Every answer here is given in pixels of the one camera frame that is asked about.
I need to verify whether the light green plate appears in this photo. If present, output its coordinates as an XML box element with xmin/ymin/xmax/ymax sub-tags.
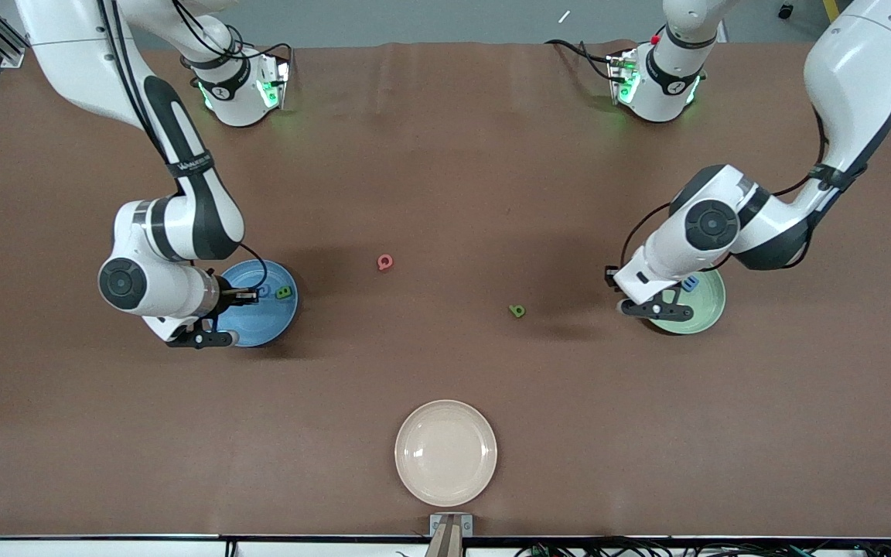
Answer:
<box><xmin>641</xmin><ymin>265</ymin><xmax>727</xmax><ymax>336</ymax></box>

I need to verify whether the brown table cover mat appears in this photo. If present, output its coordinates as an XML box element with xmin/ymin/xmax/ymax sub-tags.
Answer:
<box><xmin>0</xmin><ymin>40</ymin><xmax>891</xmax><ymax>538</ymax></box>

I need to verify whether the black right arm base cable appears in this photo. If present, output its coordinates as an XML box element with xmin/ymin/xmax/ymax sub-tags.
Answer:
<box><xmin>175</xmin><ymin>0</ymin><xmax>294</xmax><ymax>82</ymax></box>

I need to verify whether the black arm base cable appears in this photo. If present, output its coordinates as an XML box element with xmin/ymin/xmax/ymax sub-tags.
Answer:
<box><xmin>544</xmin><ymin>37</ymin><xmax>620</xmax><ymax>82</ymax></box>
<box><xmin>175</xmin><ymin>0</ymin><xmax>294</xmax><ymax>82</ymax></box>

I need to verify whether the black cable bundle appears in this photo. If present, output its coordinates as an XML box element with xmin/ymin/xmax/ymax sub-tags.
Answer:
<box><xmin>515</xmin><ymin>536</ymin><xmax>891</xmax><ymax>557</ymax></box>

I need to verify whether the black left arm base cable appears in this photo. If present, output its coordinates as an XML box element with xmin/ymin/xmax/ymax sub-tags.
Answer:
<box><xmin>544</xmin><ymin>37</ymin><xmax>620</xmax><ymax>82</ymax></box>

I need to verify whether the blue plate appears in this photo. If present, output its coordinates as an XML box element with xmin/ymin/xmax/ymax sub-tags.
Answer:
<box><xmin>210</xmin><ymin>258</ymin><xmax>300</xmax><ymax>348</ymax></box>

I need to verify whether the cream plate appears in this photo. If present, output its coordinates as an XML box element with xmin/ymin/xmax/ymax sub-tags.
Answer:
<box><xmin>394</xmin><ymin>399</ymin><xmax>498</xmax><ymax>507</ymax></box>

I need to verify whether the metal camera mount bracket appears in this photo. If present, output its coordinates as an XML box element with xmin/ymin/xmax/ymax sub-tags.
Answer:
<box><xmin>426</xmin><ymin>513</ymin><xmax>474</xmax><ymax>557</ymax></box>

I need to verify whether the silver base connector box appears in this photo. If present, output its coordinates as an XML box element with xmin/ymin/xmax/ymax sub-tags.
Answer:
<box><xmin>256</xmin><ymin>53</ymin><xmax>292</xmax><ymax>111</ymax></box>

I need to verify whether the white table edge rail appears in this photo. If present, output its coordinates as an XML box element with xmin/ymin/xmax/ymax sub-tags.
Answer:
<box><xmin>0</xmin><ymin>534</ymin><xmax>891</xmax><ymax>557</ymax></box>

